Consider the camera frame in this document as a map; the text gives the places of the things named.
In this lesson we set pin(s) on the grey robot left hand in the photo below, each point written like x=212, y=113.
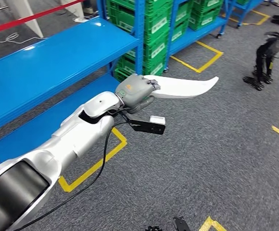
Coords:
x=134, y=92

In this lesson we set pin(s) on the white curved plastic part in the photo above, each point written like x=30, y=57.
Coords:
x=185, y=87

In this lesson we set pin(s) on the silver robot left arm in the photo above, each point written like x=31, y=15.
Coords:
x=69, y=140

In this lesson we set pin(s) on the blue metal shelf rack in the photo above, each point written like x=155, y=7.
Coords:
x=45, y=63
x=197, y=33

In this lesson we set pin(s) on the white power strip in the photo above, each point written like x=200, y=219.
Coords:
x=81, y=19

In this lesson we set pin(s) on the person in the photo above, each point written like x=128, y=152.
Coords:
x=88, y=10

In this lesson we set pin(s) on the white desk panel leg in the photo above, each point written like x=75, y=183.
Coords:
x=26, y=16
x=73, y=8

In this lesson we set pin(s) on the robot's black left foot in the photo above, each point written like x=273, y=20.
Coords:
x=154, y=228

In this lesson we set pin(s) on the robot's black foot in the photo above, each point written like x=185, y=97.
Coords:
x=154, y=228
x=181, y=223

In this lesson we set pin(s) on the robot's black right foot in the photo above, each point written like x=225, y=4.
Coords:
x=181, y=223

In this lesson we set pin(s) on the red barrier belt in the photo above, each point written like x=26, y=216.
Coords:
x=33, y=17

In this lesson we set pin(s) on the black legged robot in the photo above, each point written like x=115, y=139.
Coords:
x=261, y=60

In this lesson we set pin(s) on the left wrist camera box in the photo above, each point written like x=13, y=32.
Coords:
x=154, y=127

